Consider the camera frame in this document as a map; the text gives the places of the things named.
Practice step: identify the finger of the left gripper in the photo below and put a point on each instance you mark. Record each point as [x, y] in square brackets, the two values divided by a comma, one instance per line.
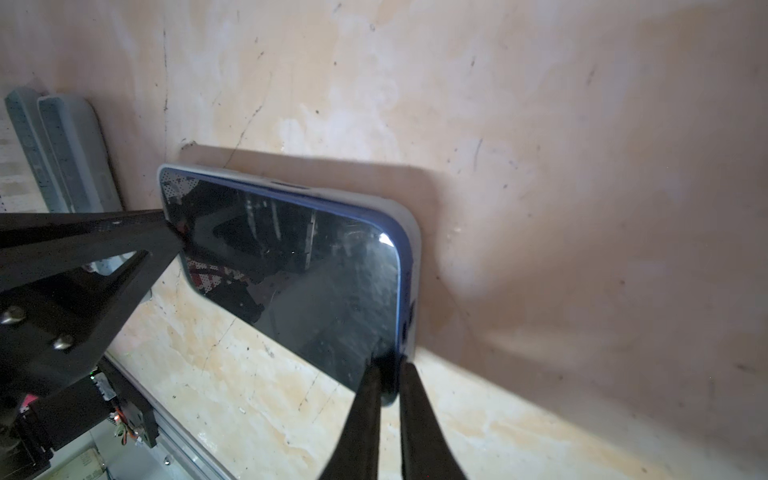
[69, 283]

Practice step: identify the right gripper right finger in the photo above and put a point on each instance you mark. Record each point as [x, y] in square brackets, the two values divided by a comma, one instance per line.
[425, 452]

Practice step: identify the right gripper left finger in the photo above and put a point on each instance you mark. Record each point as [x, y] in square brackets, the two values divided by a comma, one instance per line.
[356, 455]

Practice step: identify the light blue case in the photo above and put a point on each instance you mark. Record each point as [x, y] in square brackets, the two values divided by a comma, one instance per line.
[22, 107]
[78, 164]
[384, 240]

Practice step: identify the black phone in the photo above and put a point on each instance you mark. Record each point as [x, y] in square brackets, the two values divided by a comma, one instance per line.
[294, 276]

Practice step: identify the light blue case front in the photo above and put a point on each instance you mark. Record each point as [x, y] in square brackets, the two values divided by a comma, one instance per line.
[384, 240]

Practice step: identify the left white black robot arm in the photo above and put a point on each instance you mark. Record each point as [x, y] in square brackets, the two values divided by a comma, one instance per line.
[34, 427]

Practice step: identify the aluminium front rail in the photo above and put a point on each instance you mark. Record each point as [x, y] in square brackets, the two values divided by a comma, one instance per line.
[186, 450]

